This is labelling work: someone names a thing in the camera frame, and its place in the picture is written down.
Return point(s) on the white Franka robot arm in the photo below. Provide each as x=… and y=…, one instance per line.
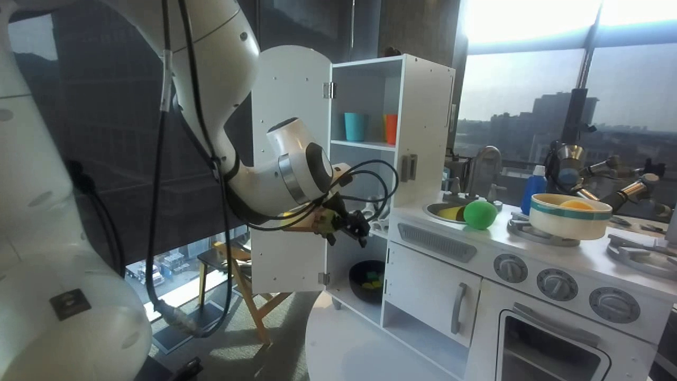
x=43, y=213

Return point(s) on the wooden folding chair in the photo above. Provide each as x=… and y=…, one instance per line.
x=246, y=297

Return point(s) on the gold wrist camera mount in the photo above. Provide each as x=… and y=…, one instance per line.
x=318, y=224

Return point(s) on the white oven door with window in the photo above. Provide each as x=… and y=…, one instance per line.
x=494, y=310

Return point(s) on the white bowl with green stripe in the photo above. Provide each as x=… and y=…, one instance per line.
x=568, y=223

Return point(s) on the blue bottle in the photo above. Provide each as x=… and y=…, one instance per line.
x=531, y=194

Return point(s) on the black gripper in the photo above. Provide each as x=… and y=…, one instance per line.
x=351, y=224

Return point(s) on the white toy kitchen unit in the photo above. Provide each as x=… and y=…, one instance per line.
x=423, y=127

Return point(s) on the blue cup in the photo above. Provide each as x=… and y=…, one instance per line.
x=354, y=127

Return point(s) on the black pan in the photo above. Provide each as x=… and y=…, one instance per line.
x=369, y=283

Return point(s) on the green toy ball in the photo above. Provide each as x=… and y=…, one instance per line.
x=479, y=215

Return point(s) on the small white cabinet door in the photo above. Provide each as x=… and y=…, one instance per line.
x=423, y=288

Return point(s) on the grey round stove knob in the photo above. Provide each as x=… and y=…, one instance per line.
x=510, y=267
x=556, y=285
x=614, y=305

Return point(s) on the grey toy faucet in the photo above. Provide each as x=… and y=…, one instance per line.
x=485, y=169

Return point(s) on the yellow toy in sink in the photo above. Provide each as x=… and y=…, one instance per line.
x=455, y=213

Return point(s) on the grey metal pole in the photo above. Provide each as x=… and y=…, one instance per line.
x=578, y=107

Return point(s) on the short white fridge door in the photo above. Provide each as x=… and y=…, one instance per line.
x=288, y=265

